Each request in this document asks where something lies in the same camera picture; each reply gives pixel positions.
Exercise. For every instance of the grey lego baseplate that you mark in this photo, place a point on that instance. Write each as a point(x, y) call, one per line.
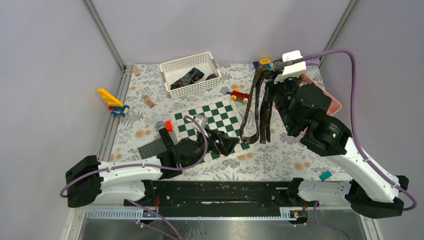
point(155, 148)

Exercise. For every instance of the purple block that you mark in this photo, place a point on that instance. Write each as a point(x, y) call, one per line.
point(256, 64)

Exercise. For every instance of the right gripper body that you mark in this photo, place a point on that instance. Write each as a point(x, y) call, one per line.
point(281, 93)

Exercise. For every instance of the small red block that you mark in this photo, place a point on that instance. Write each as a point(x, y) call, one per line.
point(169, 126)

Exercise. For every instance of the green white chessboard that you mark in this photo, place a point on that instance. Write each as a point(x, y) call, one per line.
point(222, 115)

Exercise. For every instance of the yellow blue toy crane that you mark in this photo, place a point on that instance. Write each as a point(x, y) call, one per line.
point(115, 106)

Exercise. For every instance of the purple glitter microphone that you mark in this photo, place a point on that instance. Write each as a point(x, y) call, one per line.
point(313, 62)

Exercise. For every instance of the white plastic basket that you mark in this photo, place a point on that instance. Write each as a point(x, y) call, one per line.
point(173, 70)

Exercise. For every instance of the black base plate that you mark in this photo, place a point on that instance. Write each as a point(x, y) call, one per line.
point(222, 198)

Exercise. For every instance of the wooden block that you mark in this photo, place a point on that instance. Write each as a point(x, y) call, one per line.
point(136, 71)
point(148, 101)

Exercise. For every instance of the brown floral tie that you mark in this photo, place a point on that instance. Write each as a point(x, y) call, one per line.
point(262, 109)

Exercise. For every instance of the pink compartment tray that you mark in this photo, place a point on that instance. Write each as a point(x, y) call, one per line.
point(324, 99)

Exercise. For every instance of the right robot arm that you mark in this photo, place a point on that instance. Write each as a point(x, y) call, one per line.
point(371, 192)

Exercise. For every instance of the dark blue patterned tie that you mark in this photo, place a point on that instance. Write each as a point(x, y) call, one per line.
point(191, 77)

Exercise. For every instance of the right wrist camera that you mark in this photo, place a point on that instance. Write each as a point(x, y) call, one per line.
point(287, 68)

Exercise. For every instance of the teal block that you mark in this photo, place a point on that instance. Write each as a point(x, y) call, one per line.
point(325, 176)

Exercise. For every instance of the black microphone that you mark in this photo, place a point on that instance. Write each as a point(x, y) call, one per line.
point(160, 126)

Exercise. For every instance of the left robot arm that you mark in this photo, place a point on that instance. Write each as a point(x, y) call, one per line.
point(91, 181)

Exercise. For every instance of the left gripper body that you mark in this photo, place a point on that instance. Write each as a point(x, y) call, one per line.
point(200, 147)

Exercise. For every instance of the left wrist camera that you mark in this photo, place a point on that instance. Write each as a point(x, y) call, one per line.
point(201, 120)

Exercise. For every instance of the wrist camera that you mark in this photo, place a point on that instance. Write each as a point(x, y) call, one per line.
point(287, 68)
point(201, 120)

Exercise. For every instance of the yellow ring block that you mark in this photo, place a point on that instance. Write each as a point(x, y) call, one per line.
point(264, 61)

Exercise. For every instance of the red toy car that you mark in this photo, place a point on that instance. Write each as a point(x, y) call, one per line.
point(238, 96)

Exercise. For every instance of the floral table mat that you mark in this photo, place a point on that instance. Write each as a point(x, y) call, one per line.
point(283, 159)

